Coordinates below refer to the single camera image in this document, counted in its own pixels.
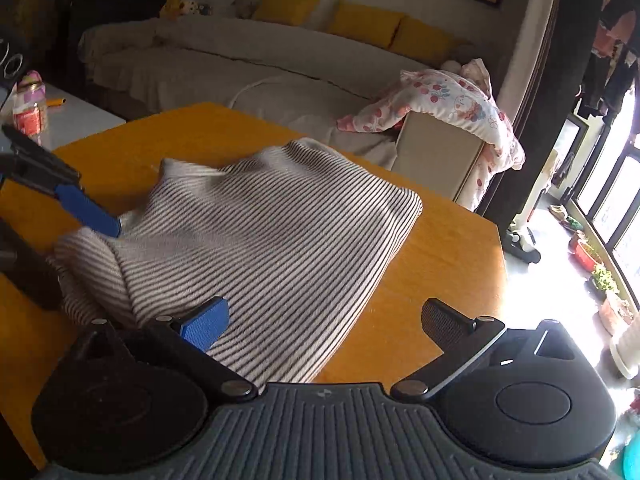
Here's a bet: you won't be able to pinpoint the dark curtain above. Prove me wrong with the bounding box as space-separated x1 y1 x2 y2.
520 0 608 221

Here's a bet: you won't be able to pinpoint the white ribbed pot with plant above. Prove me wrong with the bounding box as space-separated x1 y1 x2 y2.
609 310 640 380

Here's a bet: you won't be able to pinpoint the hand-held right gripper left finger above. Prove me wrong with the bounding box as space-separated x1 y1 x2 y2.
75 296 258 403

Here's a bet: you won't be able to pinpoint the hanging dark clothes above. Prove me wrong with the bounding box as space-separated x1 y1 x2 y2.
580 0 640 121

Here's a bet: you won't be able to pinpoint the white floor stand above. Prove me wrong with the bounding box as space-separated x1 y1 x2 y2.
502 157 543 265

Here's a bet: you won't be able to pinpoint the teal plastic basin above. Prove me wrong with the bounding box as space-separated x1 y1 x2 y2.
621 437 640 480

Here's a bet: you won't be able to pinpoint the grey striped sweater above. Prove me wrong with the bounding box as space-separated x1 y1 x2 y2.
47 137 425 395

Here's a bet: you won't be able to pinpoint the floral printed blanket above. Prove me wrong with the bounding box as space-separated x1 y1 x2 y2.
337 57 526 211

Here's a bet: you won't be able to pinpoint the white covered sofa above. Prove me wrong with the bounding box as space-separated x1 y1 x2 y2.
80 12 461 171

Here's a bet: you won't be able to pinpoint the beige side cabinet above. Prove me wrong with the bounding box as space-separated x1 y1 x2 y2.
392 110 486 201

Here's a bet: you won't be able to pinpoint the green plant in black pot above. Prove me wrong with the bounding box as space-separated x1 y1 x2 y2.
591 264 620 295

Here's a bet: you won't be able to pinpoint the plastic jar with red label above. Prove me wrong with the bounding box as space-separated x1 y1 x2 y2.
11 70 48 147

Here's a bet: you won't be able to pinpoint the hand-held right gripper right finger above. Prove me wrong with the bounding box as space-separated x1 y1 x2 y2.
390 298 576 403

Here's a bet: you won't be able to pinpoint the pink planter tray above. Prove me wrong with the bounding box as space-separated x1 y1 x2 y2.
599 291 635 337

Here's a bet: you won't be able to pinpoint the yellow cushion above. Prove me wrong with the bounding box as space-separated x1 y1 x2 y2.
251 0 321 27
389 16 468 63
326 0 406 51

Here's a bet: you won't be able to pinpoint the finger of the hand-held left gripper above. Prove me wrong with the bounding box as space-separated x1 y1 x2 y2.
0 220 63 311
0 125 123 239

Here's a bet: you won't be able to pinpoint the red bowl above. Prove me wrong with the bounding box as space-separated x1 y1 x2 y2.
574 240 603 270

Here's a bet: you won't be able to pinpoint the small green dishes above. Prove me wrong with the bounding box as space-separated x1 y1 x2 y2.
549 204 585 232

